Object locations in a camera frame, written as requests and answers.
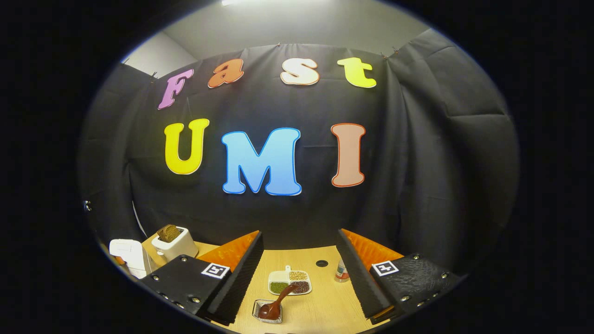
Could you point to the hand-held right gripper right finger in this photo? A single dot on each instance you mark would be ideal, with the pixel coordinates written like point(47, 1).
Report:
point(359, 283)

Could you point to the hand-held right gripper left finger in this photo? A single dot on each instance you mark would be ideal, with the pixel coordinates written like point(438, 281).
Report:
point(239, 283)

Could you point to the metal chopstick holder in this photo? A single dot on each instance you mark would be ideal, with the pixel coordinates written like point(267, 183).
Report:
point(256, 304)

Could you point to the brown wooden spoon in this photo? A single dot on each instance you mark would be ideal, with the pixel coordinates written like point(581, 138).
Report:
point(269, 311)

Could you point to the white rice cooker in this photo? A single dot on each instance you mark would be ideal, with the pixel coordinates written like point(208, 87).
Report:
point(127, 253)

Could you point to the clear plastic bottle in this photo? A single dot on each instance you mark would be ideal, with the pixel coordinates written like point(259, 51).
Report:
point(341, 274)

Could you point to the green mung beans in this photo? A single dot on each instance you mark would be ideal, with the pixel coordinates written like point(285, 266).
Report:
point(277, 288)

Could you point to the white divided tray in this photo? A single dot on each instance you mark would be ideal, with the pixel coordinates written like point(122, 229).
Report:
point(277, 276)

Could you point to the black table grommet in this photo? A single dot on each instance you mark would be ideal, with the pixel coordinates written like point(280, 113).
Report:
point(321, 263)

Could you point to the dark red beans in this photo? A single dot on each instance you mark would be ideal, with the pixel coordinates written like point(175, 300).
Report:
point(302, 287)

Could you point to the yellow soybeans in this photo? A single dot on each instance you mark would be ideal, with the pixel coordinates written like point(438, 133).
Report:
point(298, 275)

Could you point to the white toaster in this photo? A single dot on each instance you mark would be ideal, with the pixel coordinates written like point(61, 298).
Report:
point(181, 249)

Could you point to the brown bread slice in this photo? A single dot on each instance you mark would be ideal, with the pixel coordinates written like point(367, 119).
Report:
point(175, 232)
point(163, 234)

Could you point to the black backdrop cloth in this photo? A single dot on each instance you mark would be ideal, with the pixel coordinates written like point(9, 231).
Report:
point(417, 162)

